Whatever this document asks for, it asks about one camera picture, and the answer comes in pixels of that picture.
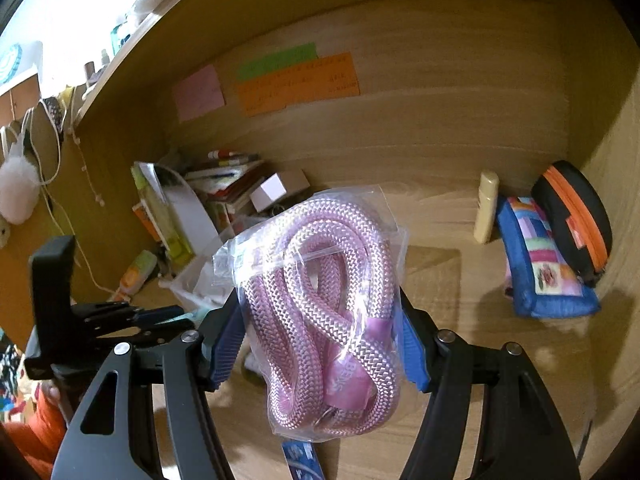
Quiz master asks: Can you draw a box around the pink rope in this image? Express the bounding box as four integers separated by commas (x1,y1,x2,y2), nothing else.
211,184,410,443

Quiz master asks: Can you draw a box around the orange sleeved forearm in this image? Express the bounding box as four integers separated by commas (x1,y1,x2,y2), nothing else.
2,391,66,479

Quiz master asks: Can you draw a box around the left hand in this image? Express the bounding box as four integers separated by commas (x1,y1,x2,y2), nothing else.
40,380,61,406

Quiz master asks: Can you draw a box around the green orange tube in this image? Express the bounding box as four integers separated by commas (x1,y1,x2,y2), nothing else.
118,249,157,296

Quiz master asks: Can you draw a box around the pale green small tube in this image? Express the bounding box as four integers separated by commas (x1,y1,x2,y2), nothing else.
242,351,265,380

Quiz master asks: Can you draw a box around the blue printed packet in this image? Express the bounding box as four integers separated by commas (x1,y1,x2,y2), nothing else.
281,440,326,480

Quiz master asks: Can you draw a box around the blue patchwork pencil pouch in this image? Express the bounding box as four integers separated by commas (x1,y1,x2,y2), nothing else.
496,196,600,318

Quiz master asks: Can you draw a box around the orange book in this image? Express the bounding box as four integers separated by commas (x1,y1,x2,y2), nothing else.
132,202,162,243

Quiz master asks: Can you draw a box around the white fluffy pompom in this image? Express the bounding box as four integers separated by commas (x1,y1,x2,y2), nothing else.
0,155,40,226

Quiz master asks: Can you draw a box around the black orange round case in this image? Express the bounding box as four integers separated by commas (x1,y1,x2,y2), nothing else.
530,160,613,287

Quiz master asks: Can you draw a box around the cream lotion bottle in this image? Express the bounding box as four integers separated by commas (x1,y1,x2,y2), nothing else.
473,170,500,244

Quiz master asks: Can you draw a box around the small white cardboard box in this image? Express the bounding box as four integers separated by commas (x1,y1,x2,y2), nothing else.
250,169,310,212

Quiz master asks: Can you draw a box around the pink sticky note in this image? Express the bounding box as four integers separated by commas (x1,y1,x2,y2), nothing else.
171,64,226,122

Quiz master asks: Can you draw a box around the green sticky note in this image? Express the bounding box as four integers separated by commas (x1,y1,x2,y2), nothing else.
236,42,318,81

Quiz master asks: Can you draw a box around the orange sticky note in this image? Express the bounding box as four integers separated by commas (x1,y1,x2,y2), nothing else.
236,52,360,117

